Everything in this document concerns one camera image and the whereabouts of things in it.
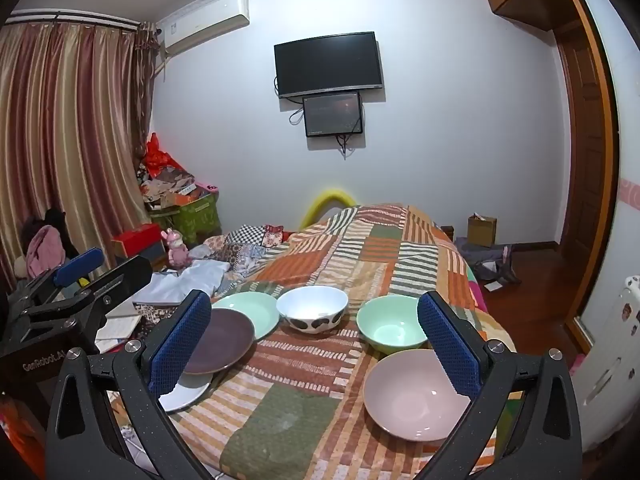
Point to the white bowl with dark spots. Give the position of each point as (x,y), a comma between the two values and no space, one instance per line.
(310,305)

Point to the white notebook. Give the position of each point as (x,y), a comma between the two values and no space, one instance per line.
(120,327)

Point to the striped brown curtain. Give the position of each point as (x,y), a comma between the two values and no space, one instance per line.
(65,135)

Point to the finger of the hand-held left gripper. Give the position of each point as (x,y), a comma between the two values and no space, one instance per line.
(120,275)
(80,265)

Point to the green patterned box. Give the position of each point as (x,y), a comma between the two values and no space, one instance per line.
(195,217)

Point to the brown wooden door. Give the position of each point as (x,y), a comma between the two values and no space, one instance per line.
(585,160)

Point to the cardboard clutter pile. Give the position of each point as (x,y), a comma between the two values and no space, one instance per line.
(170,185)

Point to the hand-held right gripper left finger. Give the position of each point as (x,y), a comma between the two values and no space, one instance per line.
(180,345)

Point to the white plate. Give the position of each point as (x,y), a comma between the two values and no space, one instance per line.
(186,394)

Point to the red flat box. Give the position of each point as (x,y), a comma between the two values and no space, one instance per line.
(137,240)

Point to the white suitcase with stickers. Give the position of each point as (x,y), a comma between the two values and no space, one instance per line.
(610,360)

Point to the purple plate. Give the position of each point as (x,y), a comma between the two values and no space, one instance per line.
(225,340)

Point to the pink bowl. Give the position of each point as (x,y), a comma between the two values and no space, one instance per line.
(405,395)

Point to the striped patchwork bedspread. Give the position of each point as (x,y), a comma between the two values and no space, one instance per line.
(325,360)

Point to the black wall television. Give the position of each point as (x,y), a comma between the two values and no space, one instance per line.
(327,65)

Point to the red plastic bag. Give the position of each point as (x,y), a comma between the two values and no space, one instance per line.
(156,155)

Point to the small black wall monitor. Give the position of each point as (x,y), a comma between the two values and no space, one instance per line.
(332,115)

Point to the white wardrobe door pink hearts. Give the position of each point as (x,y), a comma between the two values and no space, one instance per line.
(625,110)

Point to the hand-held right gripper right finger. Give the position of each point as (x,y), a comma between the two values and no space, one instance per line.
(450,350)

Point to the light blue cloth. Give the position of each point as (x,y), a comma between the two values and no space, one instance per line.
(190,280)

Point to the pink plush toy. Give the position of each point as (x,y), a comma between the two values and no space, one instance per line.
(176,250)

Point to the green plate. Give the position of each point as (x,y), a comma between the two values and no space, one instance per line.
(250,310)

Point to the grey cloth pile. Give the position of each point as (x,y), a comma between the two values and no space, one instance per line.
(487,260)

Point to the pink cloth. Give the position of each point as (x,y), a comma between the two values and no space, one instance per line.
(44,252)

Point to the patterned cloth pile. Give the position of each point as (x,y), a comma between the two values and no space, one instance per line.
(250,247)

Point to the dark cloth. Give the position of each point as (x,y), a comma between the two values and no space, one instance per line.
(55,220)

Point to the yellow foam tube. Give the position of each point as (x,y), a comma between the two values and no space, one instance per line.
(332,195)

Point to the brown paper bag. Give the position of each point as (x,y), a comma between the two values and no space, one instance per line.
(482,231)

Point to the white air conditioner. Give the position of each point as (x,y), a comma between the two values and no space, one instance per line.
(200,25)

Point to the green bowl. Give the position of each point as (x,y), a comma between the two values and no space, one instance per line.
(390,325)

